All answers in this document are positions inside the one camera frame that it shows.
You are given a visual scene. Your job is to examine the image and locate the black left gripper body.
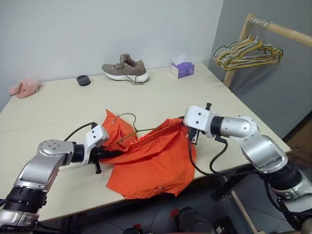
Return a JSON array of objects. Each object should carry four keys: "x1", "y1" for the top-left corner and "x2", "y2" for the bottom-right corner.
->
[{"x1": 88, "y1": 145, "x2": 108, "y2": 175}]

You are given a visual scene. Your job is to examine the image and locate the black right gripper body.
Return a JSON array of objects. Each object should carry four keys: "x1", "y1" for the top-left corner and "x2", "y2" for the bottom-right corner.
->
[{"x1": 186, "y1": 102, "x2": 213, "y2": 145}]

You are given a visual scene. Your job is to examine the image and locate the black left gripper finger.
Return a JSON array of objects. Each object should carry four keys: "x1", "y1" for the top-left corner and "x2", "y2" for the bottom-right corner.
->
[{"x1": 103, "y1": 150, "x2": 123, "y2": 159}]

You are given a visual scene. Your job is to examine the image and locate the olive wire hanger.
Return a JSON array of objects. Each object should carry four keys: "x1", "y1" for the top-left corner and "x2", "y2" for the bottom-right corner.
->
[{"x1": 111, "y1": 112, "x2": 161, "y2": 144}]

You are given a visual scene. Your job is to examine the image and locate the orange shirt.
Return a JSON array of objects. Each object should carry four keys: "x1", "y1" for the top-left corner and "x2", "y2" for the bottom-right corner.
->
[{"x1": 98, "y1": 109, "x2": 197, "y2": 198}]

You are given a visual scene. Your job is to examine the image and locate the purple tissue box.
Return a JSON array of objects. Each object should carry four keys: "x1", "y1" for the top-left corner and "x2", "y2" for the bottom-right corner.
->
[{"x1": 170, "y1": 56, "x2": 195, "y2": 79}]

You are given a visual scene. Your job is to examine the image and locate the brown sneaker with white sole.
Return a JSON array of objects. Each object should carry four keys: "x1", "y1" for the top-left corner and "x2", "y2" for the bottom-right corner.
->
[{"x1": 101, "y1": 53, "x2": 150, "y2": 85}]

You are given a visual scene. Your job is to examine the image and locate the black round tape roll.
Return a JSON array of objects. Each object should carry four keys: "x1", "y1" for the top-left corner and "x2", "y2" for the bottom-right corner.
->
[{"x1": 76, "y1": 75, "x2": 92, "y2": 87}]

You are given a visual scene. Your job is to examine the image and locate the dark rounded shape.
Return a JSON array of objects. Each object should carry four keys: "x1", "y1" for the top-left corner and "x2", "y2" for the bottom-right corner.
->
[{"x1": 175, "y1": 206, "x2": 213, "y2": 234}]

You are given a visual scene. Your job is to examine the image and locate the bunch of coloured hangers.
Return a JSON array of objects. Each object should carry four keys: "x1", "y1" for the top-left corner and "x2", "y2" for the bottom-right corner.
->
[{"x1": 215, "y1": 21, "x2": 281, "y2": 72}]

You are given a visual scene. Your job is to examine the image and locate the brown cardboard box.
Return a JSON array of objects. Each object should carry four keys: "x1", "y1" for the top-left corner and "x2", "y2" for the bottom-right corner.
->
[{"x1": 285, "y1": 119, "x2": 312, "y2": 169}]

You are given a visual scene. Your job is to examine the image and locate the wooden clothes rack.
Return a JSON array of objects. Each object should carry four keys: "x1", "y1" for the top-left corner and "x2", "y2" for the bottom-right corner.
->
[{"x1": 223, "y1": 13, "x2": 312, "y2": 86}]

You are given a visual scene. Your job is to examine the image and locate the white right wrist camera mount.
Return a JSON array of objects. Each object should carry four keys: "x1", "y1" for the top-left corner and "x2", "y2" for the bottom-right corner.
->
[{"x1": 183, "y1": 105, "x2": 215, "y2": 137}]

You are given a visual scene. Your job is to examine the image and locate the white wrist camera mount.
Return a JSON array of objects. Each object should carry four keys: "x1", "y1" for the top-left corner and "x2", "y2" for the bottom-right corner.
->
[
  {"x1": 183, "y1": 105, "x2": 215, "y2": 137},
  {"x1": 81, "y1": 124, "x2": 110, "y2": 166}
]

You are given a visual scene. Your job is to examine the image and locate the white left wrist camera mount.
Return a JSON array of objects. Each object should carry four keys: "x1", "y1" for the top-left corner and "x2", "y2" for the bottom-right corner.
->
[{"x1": 81, "y1": 124, "x2": 110, "y2": 166}]

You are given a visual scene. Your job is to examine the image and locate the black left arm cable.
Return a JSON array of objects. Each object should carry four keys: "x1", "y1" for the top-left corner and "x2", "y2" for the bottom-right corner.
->
[{"x1": 63, "y1": 121, "x2": 98, "y2": 142}]

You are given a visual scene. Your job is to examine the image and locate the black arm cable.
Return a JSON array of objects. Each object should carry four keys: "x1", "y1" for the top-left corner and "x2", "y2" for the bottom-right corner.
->
[
  {"x1": 188, "y1": 135, "x2": 269, "y2": 176},
  {"x1": 63, "y1": 121, "x2": 98, "y2": 142}
]

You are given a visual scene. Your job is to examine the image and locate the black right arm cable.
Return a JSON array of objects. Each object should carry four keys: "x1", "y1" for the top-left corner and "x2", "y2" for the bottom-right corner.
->
[{"x1": 188, "y1": 135, "x2": 269, "y2": 176}]

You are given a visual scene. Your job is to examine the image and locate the black table frame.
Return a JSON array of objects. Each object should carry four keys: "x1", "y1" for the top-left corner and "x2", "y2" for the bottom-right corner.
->
[{"x1": 211, "y1": 168, "x2": 247, "y2": 201}]

